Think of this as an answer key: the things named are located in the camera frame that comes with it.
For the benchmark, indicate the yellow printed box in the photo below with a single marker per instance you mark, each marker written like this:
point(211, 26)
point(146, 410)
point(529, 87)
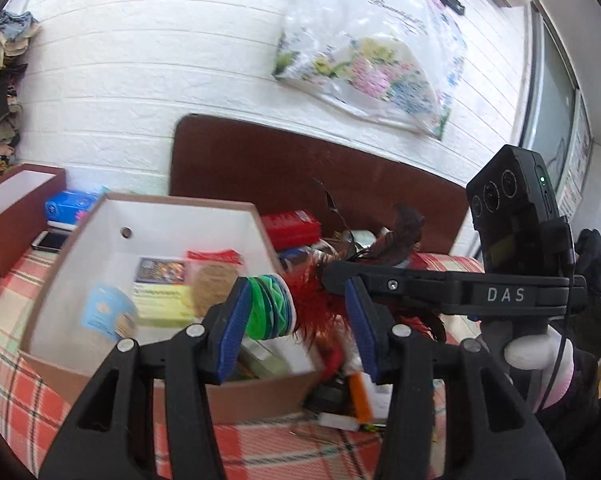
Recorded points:
point(160, 305)

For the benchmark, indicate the sliding glass door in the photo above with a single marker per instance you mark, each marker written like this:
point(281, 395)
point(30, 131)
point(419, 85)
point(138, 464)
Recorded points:
point(550, 85)

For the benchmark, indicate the person's right forearm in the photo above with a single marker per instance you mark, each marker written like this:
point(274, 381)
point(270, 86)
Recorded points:
point(575, 410)

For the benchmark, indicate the smartphone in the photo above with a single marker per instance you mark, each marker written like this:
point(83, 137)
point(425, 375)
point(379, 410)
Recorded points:
point(50, 241)

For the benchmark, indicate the floral plastic bag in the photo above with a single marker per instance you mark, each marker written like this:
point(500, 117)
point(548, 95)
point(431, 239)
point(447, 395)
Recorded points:
point(370, 60)

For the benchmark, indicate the orange plastic item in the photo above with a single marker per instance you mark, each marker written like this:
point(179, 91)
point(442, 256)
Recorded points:
point(361, 400)

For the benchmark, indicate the blue box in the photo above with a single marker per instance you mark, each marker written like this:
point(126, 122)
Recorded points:
point(70, 205)

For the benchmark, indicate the red plaid blanket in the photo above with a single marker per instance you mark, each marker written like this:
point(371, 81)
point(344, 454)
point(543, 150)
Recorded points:
point(10, 360)

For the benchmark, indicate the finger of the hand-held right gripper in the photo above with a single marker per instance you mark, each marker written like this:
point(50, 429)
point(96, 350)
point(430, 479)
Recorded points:
point(395, 285)

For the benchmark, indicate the dark brown feather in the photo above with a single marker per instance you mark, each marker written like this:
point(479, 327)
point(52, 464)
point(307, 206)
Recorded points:
point(400, 235)

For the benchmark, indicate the round cookie red packet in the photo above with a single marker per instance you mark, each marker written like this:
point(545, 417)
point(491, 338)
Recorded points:
point(213, 285)

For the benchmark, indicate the red feather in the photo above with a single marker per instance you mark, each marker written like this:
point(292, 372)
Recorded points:
point(320, 310)

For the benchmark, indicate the red box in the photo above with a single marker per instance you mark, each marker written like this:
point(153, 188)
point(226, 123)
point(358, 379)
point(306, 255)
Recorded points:
point(290, 227)

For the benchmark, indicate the person's right hand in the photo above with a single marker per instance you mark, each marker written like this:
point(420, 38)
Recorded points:
point(528, 352)

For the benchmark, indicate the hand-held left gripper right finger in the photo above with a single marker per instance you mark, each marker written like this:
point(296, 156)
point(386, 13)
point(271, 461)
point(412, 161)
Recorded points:
point(363, 330)

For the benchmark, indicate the brown cardboard box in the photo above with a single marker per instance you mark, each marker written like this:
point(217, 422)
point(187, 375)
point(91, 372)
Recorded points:
point(105, 255)

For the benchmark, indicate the black jacket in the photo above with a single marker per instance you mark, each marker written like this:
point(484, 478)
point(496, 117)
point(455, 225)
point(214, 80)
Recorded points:
point(595, 280)

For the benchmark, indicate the pile of hanging clothes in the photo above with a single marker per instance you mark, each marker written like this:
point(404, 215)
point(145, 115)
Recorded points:
point(0, 85)

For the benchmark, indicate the light blue card packet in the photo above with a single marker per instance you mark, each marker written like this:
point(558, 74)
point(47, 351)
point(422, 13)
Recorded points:
point(105, 310)

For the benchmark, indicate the small brown box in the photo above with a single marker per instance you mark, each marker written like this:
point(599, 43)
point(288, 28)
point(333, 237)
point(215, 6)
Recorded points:
point(15, 220)

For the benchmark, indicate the dark brown wooden headboard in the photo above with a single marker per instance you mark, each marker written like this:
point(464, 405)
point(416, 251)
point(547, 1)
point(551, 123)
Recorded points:
point(280, 170)

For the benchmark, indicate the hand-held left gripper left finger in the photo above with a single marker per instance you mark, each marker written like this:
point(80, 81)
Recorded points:
point(230, 330)

